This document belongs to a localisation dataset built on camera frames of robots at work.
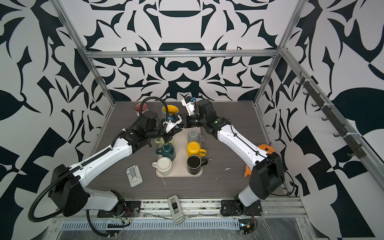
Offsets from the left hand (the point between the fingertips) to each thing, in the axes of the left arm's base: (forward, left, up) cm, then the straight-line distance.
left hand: (181, 124), depth 75 cm
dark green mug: (-6, +8, -15) cm, 18 cm away
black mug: (-14, -6, -17) cm, 22 cm away
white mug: (-13, +10, -19) cm, 25 cm away
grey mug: (+3, -6, -16) cm, 17 cm away
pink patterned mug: (+24, +26, -15) cm, 38 cm away
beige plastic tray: (+4, +2, -25) cm, 25 cm away
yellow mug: (-5, -6, -16) cm, 18 cm away
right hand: (0, +3, +3) cm, 4 cm away
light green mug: (0, +13, -18) cm, 22 cm away
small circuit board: (-41, -29, -27) cm, 57 cm away
